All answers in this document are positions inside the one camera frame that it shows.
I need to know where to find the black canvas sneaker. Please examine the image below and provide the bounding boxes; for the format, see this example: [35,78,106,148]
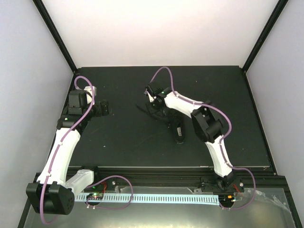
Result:
[146,103,185,144]

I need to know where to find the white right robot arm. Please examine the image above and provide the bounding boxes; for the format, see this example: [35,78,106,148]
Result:
[145,82,235,191]

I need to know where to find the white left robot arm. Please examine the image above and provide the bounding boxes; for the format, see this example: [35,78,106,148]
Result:
[26,86,109,215]

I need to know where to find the left controller circuit board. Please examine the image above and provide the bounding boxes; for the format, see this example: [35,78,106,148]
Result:
[86,193,104,200]

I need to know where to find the controller circuit board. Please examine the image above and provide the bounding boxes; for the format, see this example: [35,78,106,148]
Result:
[86,193,104,200]
[218,195,243,203]

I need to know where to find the right controller circuit board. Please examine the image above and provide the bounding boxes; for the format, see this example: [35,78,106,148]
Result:
[218,195,243,203]

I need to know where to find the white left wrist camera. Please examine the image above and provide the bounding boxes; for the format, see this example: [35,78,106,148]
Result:
[84,86,96,104]

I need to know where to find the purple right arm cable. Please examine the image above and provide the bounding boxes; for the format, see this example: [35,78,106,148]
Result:
[151,66,257,211]

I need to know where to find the light blue slotted cable duct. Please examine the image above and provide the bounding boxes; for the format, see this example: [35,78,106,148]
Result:
[75,192,219,206]

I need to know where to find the left black frame post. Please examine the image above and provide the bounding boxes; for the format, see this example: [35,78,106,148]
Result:
[33,0,77,73]

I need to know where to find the black frame post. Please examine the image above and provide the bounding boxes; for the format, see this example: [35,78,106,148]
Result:
[33,0,77,73]
[242,0,289,73]

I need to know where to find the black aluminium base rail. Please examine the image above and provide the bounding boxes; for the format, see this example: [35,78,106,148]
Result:
[35,166,288,190]

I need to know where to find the right black frame post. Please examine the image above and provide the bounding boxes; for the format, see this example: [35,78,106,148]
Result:
[242,0,289,73]

